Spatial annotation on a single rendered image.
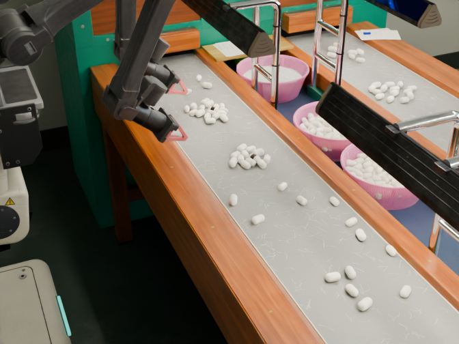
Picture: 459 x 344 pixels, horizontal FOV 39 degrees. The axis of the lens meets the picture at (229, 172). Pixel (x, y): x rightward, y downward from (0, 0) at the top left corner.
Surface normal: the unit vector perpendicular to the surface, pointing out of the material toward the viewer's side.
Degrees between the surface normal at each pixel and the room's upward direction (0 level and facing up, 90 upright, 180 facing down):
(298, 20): 90
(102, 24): 90
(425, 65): 0
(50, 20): 98
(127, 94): 105
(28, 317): 0
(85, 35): 90
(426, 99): 0
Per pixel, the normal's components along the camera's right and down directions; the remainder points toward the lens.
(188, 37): 0.40, 0.49
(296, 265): 0.00, -0.84
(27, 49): 0.56, 0.65
